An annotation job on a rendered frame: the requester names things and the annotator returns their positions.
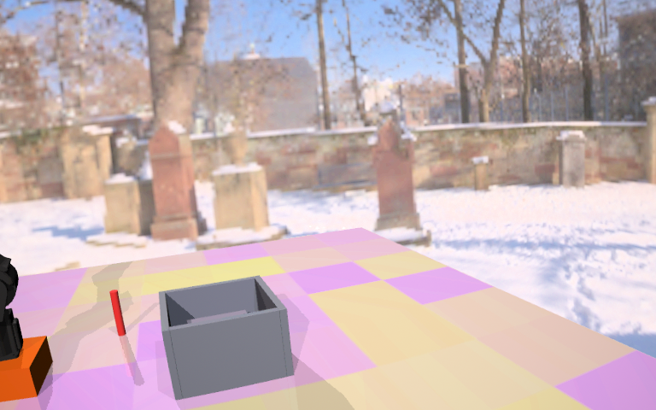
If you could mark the red peg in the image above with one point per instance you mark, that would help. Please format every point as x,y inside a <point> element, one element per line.
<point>117,313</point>

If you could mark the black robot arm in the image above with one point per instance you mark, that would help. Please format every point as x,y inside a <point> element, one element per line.
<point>11,340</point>

